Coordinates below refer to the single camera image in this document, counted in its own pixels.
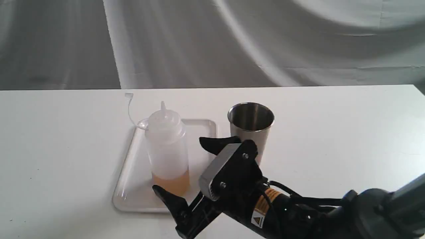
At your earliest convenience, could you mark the stainless steel cup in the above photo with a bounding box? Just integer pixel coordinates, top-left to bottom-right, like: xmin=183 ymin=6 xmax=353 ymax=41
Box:
xmin=227 ymin=102 xmax=275 ymax=165

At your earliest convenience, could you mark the clear squeeze bottle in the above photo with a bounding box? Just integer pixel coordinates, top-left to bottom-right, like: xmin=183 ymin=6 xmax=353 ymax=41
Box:
xmin=130 ymin=101 xmax=190 ymax=197

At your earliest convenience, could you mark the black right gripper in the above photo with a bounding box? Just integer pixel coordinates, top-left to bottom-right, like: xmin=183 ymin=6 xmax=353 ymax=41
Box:
xmin=152 ymin=136 xmax=319 ymax=239

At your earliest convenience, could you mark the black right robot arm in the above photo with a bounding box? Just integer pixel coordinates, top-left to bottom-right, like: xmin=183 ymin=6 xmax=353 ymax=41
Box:
xmin=152 ymin=136 xmax=425 ymax=239

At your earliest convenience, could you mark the grey fabric backdrop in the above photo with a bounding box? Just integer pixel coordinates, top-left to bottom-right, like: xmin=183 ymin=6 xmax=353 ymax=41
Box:
xmin=0 ymin=0 xmax=425 ymax=90

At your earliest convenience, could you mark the white plastic tray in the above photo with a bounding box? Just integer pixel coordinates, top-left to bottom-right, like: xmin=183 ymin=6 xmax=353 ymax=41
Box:
xmin=112 ymin=119 xmax=218 ymax=214

